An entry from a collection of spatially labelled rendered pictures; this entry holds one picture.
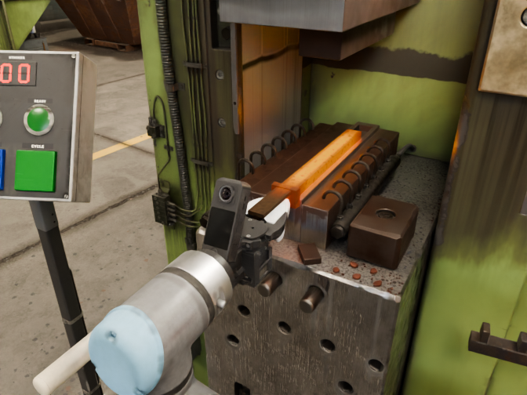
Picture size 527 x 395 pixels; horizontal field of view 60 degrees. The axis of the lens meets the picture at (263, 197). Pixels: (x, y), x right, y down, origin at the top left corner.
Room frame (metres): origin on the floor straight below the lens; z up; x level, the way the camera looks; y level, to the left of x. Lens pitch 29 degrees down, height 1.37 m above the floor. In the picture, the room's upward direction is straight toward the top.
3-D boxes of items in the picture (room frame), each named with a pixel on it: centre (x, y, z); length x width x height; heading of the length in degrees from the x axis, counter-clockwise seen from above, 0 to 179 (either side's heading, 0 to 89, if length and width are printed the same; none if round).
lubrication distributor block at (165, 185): (0.99, 0.24, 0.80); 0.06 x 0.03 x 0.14; 60
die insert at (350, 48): (0.90, -0.17, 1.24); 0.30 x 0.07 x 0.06; 150
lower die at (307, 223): (0.88, -0.12, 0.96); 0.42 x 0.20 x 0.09; 150
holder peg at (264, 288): (0.61, -0.01, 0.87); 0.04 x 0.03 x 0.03; 150
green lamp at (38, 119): (0.82, 0.42, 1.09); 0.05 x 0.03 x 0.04; 60
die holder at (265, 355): (0.86, -0.18, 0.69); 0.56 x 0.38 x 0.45; 150
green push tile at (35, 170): (0.77, 0.42, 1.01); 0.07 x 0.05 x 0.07; 85
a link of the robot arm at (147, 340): (0.39, 0.13, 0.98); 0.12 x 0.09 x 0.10; 150
